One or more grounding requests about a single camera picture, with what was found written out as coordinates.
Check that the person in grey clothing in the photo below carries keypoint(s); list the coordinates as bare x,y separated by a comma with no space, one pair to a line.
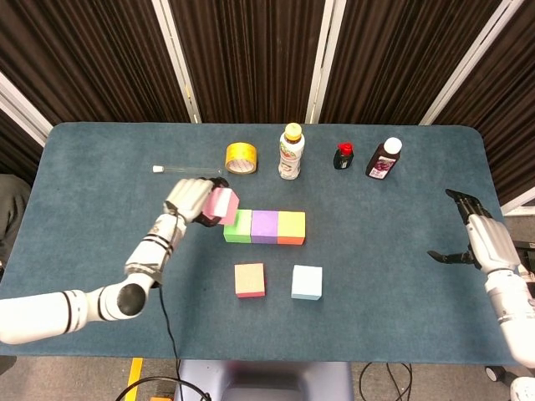
12,217

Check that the black caster wheel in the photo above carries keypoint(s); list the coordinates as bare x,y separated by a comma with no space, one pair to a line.
493,373

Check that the glass test tube white cap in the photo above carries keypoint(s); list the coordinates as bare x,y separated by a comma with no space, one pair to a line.
157,169

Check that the drink bottle yellow cap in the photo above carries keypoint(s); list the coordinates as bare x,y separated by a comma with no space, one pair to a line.
290,158

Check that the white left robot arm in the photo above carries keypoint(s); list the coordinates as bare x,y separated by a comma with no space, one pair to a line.
42,313

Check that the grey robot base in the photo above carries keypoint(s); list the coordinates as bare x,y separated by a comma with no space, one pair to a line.
251,376

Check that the yellow floor tape strip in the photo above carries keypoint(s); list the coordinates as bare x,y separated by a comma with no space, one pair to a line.
134,378

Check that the dark bottle white cap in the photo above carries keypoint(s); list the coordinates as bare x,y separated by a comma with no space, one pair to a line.
381,165

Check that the brown pleated partition screen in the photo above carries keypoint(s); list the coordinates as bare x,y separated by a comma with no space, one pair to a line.
518,104
251,54
12,154
397,54
83,50

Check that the yellow tape roll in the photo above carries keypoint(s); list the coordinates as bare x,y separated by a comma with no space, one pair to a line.
242,151

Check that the red foam cube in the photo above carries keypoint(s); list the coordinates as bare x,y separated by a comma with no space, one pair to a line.
249,279

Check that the black ink bottle red cap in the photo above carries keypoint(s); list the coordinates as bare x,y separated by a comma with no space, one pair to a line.
343,159

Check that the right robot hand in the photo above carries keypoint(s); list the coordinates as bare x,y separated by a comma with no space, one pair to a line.
493,242

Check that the green foam cube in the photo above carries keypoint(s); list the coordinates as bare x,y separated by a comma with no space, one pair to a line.
234,236

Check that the black floor equipment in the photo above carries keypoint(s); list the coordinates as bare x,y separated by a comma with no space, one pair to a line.
527,250

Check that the purple foam cube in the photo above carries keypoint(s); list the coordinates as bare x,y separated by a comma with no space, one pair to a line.
264,225

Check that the pink foam cube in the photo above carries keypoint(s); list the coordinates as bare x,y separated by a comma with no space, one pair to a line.
223,204

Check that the light blue foam cube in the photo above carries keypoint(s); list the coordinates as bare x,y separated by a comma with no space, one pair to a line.
306,280

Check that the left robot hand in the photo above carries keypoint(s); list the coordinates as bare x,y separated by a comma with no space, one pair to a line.
188,200

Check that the orange foam cube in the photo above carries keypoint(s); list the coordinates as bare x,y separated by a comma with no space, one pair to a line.
291,223

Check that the blue-grey table cloth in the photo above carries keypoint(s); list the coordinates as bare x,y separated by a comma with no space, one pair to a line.
334,317

